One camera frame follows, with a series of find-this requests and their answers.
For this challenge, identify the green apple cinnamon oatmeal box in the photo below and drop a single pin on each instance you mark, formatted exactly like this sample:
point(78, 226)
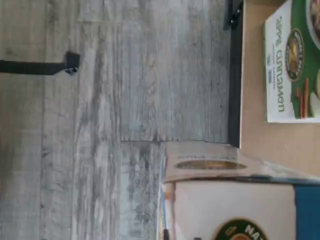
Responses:
point(287, 75)

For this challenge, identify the black base rod bent tip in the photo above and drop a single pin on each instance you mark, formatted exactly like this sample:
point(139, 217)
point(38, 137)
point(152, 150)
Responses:
point(30, 67)

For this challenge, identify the blue flax plus oatmeal box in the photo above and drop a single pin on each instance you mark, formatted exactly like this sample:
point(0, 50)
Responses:
point(237, 200)

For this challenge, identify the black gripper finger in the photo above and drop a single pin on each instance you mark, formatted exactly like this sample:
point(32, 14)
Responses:
point(166, 234)

